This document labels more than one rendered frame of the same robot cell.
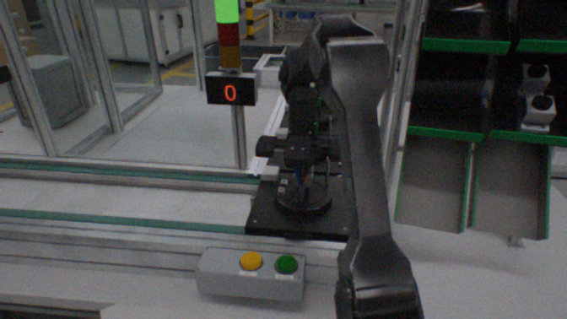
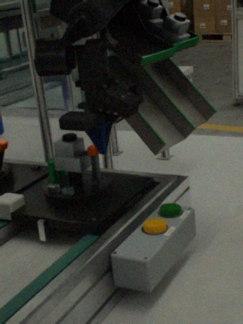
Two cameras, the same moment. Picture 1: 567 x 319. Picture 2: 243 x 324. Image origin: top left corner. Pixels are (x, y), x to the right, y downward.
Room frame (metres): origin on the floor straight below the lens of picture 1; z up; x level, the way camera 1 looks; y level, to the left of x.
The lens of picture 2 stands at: (0.25, 0.91, 1.41)
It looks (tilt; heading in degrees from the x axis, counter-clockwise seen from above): 20 degrees down; 293
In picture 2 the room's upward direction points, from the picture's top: 6 degrees counter-clockwise
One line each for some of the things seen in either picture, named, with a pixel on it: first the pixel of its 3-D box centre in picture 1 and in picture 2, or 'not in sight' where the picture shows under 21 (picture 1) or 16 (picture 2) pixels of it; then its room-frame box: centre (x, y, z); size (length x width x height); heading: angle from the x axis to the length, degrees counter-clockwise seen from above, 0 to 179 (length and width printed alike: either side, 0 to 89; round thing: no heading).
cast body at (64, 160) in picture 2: (304, 164); (67, 151); (0.76, -0.04, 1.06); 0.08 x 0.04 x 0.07; 173
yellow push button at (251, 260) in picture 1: (251, 262); (155, 228); (0.55, 0.07, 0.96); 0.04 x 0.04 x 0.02
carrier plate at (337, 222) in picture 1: (303, 202); (77, 197); (0.75, -0.04, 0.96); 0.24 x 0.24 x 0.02; 83
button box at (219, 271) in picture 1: (251, 273); (156, 244); (0.55, 0.07, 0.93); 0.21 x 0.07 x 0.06; 83
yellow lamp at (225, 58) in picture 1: (229, 55); not in sight; (0.89, 0.13, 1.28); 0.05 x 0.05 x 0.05
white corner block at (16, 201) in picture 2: (270, 175); (9, 206); (0.86, 0.04, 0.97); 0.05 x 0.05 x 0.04; 83
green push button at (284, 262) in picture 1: (286, 265); (170, 211); (0.54, 0.00, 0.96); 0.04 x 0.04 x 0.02
